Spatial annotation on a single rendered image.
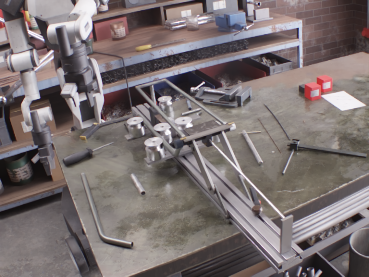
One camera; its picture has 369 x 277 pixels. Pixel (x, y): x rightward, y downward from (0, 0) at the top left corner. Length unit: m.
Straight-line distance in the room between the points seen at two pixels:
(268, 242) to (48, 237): 1.81
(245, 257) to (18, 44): 1.32
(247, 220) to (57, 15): 1.16
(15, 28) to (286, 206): 1.32
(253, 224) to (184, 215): 0.18
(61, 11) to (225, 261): 1.23
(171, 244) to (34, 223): 1.82
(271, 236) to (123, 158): 0.57
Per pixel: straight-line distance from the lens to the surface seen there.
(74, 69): 1.34
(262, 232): 0.88
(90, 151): 1.30
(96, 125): 1.48
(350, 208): 2.07
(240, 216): 0.94
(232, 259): 1.78
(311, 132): 1.31
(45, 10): 1.73
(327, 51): 4.45
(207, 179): 0.96
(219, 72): 3.35
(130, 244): 0.92
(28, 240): 2.54
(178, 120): 1.22
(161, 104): 1.50
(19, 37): 1.83
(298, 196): 1.03
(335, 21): 4.46
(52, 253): 2.39
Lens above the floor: 1.49
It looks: 28 degrees down
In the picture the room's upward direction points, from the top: 8 degrees counter-clockwise
